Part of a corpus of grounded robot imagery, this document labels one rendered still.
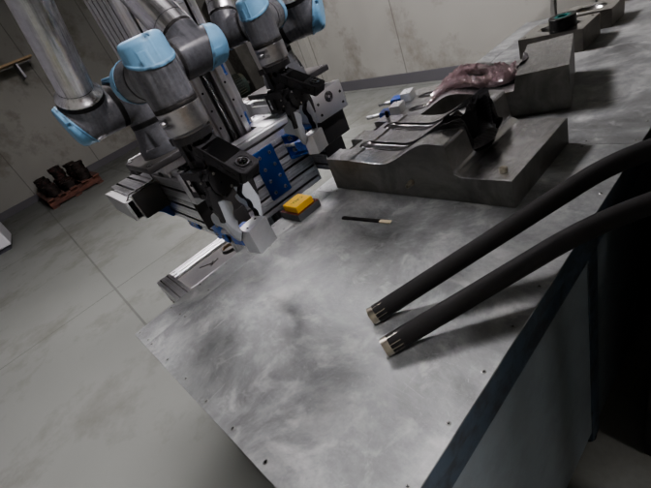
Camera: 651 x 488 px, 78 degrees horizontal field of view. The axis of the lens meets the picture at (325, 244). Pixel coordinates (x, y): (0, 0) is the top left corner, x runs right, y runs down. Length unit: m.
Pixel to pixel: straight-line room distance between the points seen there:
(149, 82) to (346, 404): 0.55
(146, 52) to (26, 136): 7.99
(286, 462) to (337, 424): 0.08
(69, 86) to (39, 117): 7.50
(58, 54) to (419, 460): 1.06
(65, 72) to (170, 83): 0.50
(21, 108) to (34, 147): 0.63
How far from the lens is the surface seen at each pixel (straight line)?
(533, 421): 0.88
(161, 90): 0.70
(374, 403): 0.59
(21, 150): 8.66
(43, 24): 1.12
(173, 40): 0.85
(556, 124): 1.01
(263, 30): 1.08
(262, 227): 0.78
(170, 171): 1.26
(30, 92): 8.70
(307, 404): 0.63
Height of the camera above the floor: 1.27
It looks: 31 degrees down
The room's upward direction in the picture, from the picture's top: 24 degrees counter-clockwise
